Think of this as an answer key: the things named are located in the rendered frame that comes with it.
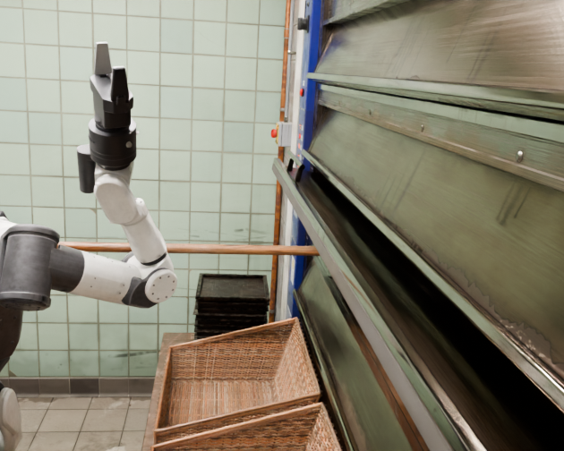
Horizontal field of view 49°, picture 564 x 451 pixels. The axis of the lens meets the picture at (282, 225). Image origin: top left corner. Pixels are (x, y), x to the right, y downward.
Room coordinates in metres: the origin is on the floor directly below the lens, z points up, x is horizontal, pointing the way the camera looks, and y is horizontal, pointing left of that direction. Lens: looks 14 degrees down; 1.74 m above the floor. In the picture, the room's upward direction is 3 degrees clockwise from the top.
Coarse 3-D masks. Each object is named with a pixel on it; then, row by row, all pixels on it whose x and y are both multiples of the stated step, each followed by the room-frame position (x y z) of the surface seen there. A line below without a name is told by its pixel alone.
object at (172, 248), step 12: (168, 252) 1.78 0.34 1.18; (180, 252) 1.78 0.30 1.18; (192, 252) 1.78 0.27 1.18; (204, 252) 1.79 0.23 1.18; (216, 252) 1.79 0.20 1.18; (228, 252) 1.79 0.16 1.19; (240, 252) 1.80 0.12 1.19; (252, 252) 1.80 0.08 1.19; (264, 252) 1.81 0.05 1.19; (276, 252) 1.81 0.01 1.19; (288, 252) 1.81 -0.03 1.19; (300, 252) 1.82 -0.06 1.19; (312, 252) 1.82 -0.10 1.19
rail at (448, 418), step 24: (312, 216) 1.28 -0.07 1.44; (336, 240) 1.09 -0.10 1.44; (360, 288) 0.84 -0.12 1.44; (384, 312) 0.75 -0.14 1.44; (384, 336) 0.70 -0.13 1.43; (408, 360) 0.62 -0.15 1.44; (432, 384) 0.56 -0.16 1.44; (432, 408) 0.53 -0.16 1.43; (456, 408) 0.52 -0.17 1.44; (456, 432) 0.48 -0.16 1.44
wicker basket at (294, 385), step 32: (288, 320) 2.10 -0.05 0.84; (192, 352) 2.07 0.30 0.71; (224, 352) 2.08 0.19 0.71; (256, 352) 2.10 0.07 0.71; (288, 352) 2.05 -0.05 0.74; (192, 384) 2.06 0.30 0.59; (224, 384) 2.07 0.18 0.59; (256, 384) 2.08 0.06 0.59; (288, 384) 1.91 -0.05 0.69; (160, 416) 1.64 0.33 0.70; (192, 416) 1.84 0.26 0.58; (224, 416) 1.54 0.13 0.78; (256, 416) 1.56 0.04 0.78
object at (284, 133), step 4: (276, 124) 2.78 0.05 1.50; (280, 124) 2.70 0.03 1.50; (284, 124) 2.70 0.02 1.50; (288, 124) 2.71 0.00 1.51; (280, 128) 2.70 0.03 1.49; (284, 128) 2.70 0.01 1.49; (288, 128) 2.71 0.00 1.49; (280, 132) 2.70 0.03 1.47; (284, 132) 2.70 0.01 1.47; (288, 132) 2.71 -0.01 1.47; (280, 136) 2.70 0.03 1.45; (284, 136) 2.70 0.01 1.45; (288, 136) 2.71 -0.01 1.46; (276, 140) 2.76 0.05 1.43; (280, 140) 2.70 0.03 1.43; (284, 140) 2.70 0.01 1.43; (288, 140) 2.71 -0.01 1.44; (280, 144) 2.70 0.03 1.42; (284, 144) 2.70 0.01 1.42; (288, 144) 2.71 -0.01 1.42
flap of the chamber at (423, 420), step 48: (288, 192) 1.66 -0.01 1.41; (336, 192) 1.80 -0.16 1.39; (384, 240) 1.29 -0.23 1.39; (384, 288) 0.93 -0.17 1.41; (432, 288) 0.99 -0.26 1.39; (432, 336) 0.76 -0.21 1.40; (480, 336) 0.80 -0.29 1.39; (480, 384) 0.64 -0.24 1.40; (528, 384) 0.67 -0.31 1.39; (432, 432) 0.52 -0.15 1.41; (480, 432) 0.52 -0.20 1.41; (528, 432) 0.55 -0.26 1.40
